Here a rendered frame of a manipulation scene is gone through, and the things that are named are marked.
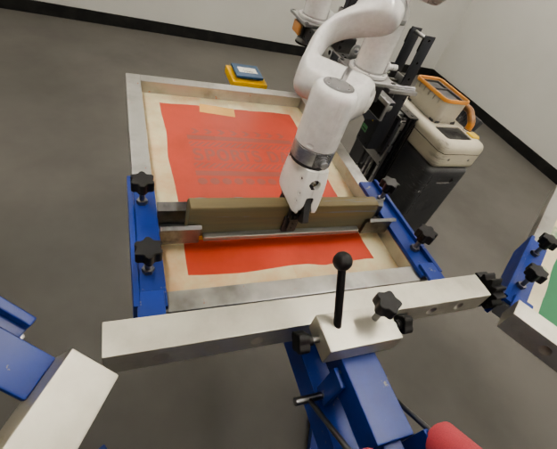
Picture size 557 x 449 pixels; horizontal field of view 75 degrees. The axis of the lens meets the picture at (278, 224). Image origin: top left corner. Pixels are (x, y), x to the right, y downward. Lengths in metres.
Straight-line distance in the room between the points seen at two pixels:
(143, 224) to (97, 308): 1.11
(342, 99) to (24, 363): 0.49
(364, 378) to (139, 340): 0.31
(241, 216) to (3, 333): 0.42
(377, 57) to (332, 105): 0.65
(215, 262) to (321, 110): 0.34
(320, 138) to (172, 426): 1.24
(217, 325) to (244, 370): 1.14
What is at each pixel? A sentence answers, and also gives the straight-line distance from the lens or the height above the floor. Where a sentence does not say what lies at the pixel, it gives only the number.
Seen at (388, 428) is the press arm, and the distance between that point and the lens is 0.56.
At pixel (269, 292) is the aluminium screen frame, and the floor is 0.99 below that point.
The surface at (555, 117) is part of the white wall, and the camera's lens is 4.81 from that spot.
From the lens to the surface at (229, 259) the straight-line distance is 0.72.
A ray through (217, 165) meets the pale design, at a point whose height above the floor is 0.96.
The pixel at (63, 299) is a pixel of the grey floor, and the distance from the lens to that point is 1.82.
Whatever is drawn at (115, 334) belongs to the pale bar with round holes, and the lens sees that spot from 0.53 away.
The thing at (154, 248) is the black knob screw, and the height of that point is 1.06.
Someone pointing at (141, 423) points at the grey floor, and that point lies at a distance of 1.57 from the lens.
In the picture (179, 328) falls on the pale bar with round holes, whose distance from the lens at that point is 0.53.
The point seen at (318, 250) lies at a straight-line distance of 0.79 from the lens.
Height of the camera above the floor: 1.51
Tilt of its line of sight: 43 degrees down
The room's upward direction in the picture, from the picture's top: 21 degrees clockwise
